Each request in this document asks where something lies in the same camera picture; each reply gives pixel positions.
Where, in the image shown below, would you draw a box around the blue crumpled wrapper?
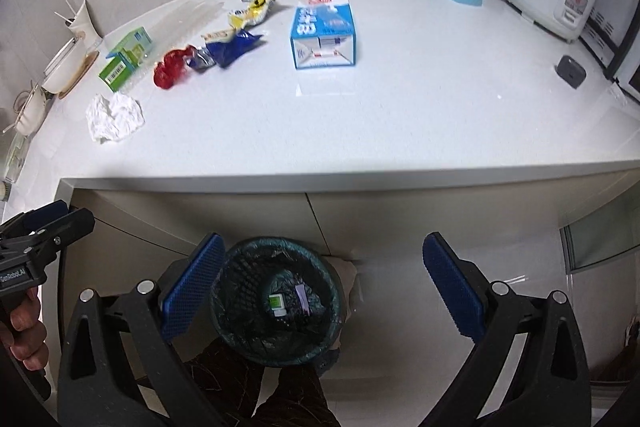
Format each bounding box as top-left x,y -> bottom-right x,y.
188,29 -> 265,70

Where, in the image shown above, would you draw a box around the white cups on coaster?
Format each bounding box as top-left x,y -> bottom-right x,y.
54,0 -> 104,54

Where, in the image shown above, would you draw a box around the person's left hand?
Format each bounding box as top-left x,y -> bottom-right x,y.
0,287 -> 49,375

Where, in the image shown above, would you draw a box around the white ceramic teapot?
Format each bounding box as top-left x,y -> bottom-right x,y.
14,88 -> 55,136

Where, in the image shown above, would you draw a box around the green cardboard box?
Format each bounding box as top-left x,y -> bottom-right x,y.
98,27 -> 154,94

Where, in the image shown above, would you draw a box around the person's patterned trouser leg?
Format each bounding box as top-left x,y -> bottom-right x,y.
184,336 -> 342,427

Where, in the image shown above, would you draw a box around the crumpled white tissue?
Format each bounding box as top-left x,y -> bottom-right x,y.
86,93 -> 147,144

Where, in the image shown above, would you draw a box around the black mesh waste bin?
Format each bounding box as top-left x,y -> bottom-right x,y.
210,236 -> 347,368

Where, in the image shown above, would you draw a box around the blue white carton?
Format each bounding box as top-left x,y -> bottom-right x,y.
289,0 -> 359,72

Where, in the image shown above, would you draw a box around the round wooden coaster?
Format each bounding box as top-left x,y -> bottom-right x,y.
57,51 -> 101,100

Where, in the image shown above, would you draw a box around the clear bubble wrap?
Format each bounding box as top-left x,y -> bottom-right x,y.
146,0 -> 227,50

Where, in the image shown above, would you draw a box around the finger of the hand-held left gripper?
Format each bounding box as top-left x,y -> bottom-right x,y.
0,201 -> 69,240
27,208 -> 96,254

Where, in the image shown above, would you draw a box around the small grey device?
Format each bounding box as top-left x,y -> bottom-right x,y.
555,55 -> 588,88

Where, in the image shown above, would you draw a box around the white microwave oven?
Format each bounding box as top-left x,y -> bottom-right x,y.
579,0 -> 640,100

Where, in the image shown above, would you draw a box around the red crumpled wrapper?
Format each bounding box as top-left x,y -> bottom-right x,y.
153,46 -> 197,90

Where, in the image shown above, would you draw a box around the small white yellow wrapper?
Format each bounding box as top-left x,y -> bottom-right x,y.
201,28 -> 237,44

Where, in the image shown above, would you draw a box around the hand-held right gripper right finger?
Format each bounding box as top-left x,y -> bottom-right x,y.
422,232 -> 593,427

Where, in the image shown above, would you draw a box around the grey kitchen cabinet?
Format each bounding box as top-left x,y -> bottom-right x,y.
59,171 -> 640,280

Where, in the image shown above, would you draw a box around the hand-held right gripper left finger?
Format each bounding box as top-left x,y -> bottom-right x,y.
57,233 -> 228,427

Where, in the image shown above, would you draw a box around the yellow silver snack wrapper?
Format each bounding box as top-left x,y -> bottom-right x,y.
228,0 -> 279,28

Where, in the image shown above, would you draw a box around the small purple packet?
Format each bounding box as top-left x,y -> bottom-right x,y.
294,284 -> 314,314

